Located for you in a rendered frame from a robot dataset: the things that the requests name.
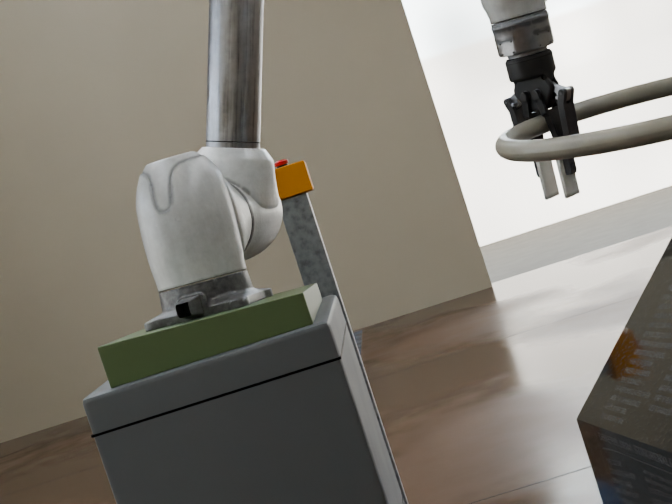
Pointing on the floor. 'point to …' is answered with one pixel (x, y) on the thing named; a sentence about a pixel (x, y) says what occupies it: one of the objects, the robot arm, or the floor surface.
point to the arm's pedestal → (249, 426)
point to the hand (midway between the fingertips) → (557, 176)
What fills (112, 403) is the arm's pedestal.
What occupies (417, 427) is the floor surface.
